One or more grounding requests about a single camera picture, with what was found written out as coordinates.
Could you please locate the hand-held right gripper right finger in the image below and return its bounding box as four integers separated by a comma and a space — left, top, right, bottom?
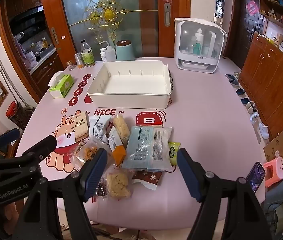
177, 148, 278, 240

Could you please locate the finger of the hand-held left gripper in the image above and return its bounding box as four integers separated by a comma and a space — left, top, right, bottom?
0, 135, 57, 178
0, 128, 20, 162

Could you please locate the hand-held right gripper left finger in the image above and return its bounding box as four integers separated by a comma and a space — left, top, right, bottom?
14, 148, 108, 240

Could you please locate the clear pale rice cake packet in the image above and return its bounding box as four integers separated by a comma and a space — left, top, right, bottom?
94, 167, 133, 200

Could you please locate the clear yellow pastry packet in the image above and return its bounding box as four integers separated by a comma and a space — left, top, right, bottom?
69, 140, 99, 173

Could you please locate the small green snack packet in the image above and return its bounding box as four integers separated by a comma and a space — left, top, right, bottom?
169, 141, 181, 166

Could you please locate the orange and white snack packet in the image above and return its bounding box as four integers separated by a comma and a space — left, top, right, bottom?
108, 126, 127, 165

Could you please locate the beige cracker packet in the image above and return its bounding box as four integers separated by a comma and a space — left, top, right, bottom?
75, 112, 90, 142

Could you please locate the brown snowflake snack packet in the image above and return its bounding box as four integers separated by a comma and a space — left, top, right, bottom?
131, 169, 163, 190

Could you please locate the white printed snack packet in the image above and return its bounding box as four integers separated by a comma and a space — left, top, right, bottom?
89, 115, 112, 145

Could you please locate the large light blue snack packet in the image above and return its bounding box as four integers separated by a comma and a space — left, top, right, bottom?
121, 126, 173, 172

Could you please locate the clear rice crisp bar packet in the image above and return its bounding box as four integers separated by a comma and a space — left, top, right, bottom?
113, 114, 132, 145

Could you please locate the white plastic storage box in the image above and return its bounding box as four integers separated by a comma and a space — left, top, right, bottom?
87, 60, 173, 109

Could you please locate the red lidded container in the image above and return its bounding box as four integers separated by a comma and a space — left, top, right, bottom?
6, 101, 29, 130

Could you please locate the green tissue box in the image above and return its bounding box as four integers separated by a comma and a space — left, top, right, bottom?
48, 71, 75, 98

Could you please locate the smartphone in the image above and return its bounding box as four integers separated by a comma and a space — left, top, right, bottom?
246, 162, 266, 193

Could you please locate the wooden kitchen cabinet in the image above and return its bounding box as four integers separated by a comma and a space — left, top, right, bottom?
30, 52, 65, 98

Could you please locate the pink plastic stool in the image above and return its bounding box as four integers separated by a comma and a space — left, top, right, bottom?
263, 156, 283, 187

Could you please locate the row of shoes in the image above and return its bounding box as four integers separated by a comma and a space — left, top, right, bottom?
225, 71, 269, 139

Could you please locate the cardboard box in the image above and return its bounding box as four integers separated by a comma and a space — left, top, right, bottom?
263, 127, 283, 170

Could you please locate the glass bottle with green label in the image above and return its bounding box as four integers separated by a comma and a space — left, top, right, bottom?
81, 39, 95, 67

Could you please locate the white squeeze bottle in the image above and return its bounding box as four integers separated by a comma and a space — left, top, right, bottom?
99, 41, 117, 62

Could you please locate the white countertop storage cabinet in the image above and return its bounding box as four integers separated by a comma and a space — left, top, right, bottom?
174, 17, 228, 75

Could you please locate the mint green canister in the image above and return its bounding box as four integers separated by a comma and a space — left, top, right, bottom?
116, 40, 135, 61

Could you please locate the white plastic bottle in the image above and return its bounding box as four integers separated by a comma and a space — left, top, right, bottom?
195, 27, 204, 45

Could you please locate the glass sliding door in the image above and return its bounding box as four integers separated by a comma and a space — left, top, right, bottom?
39, 0, 192, 62

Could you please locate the dark entrance door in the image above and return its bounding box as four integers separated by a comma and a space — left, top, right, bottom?
233, 0, 261, 68

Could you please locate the pink door decoration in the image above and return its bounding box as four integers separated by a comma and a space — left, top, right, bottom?
247, 1, 259, 15

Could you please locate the wooden wall cabinet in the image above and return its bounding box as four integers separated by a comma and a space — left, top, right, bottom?
239, 0, 283, 140

